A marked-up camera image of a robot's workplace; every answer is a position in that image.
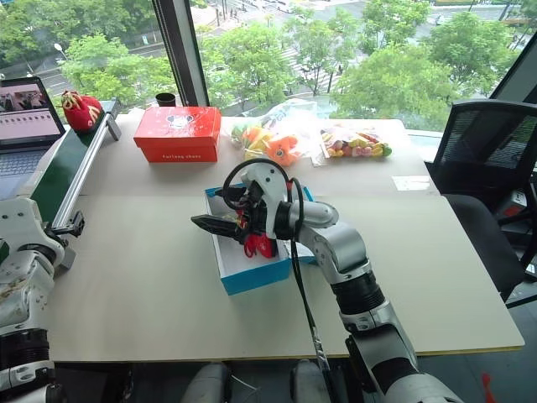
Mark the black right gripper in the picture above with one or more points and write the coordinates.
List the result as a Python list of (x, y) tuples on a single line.
[(256, 215)]

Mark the orange plush toy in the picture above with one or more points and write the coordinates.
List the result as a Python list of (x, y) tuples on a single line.
[(283, 149)]

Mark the clear plastic bag of toys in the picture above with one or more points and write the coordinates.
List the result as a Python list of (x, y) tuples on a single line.
[(302, 121)]

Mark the red plush toy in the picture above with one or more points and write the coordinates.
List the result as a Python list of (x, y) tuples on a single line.
[(81, 114)]

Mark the black cup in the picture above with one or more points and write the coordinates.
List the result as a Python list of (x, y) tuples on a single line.
[(165, 100)]

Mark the blue open shoebox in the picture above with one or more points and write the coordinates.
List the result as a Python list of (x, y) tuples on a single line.
[(251, 273)]

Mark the small red shoe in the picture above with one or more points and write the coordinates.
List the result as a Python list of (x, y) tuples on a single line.
[(259, 245)]

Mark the green conveyor belt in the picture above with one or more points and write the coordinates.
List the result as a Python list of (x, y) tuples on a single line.
[(63, 168)]

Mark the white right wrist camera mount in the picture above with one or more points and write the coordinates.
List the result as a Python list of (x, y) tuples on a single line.
[(266, 178)]

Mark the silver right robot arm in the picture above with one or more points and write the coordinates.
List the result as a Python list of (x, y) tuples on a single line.
[(340, 247)]

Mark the red shoebox with cartoon print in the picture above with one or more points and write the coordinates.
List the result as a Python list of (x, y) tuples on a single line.
[(178, 132)]

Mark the clear bag of colourful sweets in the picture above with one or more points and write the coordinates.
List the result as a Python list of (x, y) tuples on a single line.
[(356, 144)]

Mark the dark window frame post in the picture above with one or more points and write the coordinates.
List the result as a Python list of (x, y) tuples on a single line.
[(180, 50)]

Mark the grey rounded shape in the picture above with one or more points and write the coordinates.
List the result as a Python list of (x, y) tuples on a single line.
[(208, 384), (308, 384)]

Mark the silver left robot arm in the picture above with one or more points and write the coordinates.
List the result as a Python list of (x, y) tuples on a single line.
[(23, 294)]

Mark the white paper label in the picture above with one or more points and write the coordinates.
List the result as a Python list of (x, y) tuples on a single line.
[(412, 183)]

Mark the grey laptop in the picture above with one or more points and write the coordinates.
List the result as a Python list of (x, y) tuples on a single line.
[(25, 121)]

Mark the black mesh office chair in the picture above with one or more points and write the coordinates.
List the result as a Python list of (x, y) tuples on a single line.
[(486, 142)]

